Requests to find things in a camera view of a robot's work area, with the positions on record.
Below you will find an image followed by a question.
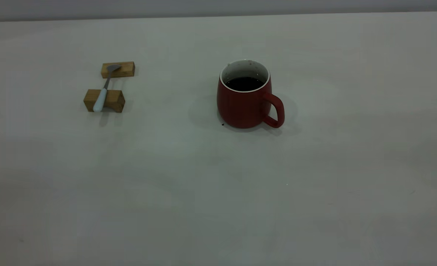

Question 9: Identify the notched wooden rest block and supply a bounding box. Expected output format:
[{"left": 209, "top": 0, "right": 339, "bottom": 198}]
[{"left": 83, "top": 89, "right": 125, "bottom": 113}]

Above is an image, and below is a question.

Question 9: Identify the dark coffee liquid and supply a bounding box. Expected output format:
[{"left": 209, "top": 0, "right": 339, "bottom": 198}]
[{"left": 225, "top": 76, "right": 265, "bottom": 92}]

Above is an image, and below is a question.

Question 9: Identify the red ceramic mug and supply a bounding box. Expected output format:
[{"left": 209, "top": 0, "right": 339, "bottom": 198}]
[{"left": 217, "top": 59, "right": 285, "bottom": 129}]

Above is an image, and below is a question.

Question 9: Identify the flat wooden rest block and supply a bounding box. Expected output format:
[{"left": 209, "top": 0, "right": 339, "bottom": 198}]
[{"left": 101, "top": 61, "right": 135, "bottom": 79}]

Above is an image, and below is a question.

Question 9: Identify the metal spoon pale blue handle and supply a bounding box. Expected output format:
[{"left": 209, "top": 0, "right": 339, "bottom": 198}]
[{"left": 93, "top": 64, "right": 122, "bottom": 113}]

